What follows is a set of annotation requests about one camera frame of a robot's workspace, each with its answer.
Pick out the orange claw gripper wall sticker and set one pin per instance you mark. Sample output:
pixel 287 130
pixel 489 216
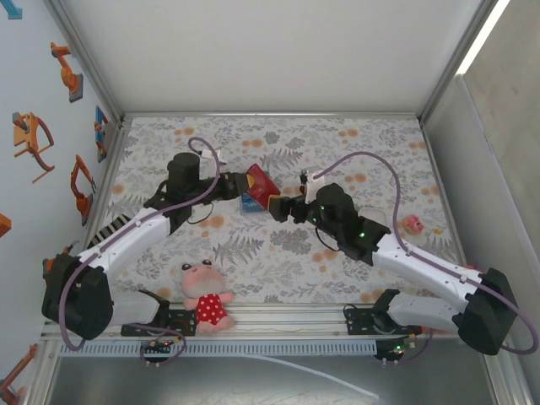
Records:
pixel 27 135

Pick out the pink plush polka-dot dress toy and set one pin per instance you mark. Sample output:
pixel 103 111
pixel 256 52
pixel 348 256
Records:
pixel 208 310

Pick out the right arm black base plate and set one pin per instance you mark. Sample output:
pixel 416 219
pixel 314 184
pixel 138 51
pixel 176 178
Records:
pixel 356 322

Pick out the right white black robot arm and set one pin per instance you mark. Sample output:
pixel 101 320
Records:
pixel 422 266

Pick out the small pink toy figure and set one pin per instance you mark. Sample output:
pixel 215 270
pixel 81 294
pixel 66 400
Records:
pixel 414 223

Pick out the thin white tube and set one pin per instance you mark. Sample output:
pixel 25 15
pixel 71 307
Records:
pixel 329 376

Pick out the wide aluminium base rail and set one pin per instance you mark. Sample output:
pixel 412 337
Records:
pixel 287 322

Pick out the blue patterned card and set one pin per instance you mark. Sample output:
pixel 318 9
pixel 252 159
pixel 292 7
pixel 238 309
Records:
pixel 253 206

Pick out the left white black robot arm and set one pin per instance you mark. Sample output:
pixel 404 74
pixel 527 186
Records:
pixel 126 241

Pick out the black white striped sock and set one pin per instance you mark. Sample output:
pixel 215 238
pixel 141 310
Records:
pixel 109 232

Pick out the floral table mat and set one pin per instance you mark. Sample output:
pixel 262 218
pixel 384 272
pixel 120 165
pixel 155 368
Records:
pixel 295 274

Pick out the aluminium frame rail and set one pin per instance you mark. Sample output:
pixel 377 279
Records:
pixel 446 190
pixel 103 190
pixel 274 114

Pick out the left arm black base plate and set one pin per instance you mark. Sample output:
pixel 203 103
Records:
pixel 185 316

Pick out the aluminium frame leg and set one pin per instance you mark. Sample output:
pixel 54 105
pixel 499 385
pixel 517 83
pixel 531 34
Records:
pixel 506 379
pixel 42 375

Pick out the aluminium frame upright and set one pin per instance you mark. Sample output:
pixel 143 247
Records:
pixel 456 59
pixel 87 59

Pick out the red and blue book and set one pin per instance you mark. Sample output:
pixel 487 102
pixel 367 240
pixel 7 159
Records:
pixel 261 185

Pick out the small green circuit board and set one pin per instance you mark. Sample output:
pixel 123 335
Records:
pixel 158 347

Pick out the orange block wall sticker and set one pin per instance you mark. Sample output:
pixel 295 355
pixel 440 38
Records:
pixel 4 225

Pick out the blue orange gantry wall sticker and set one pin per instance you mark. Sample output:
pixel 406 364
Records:
pixel 100 126

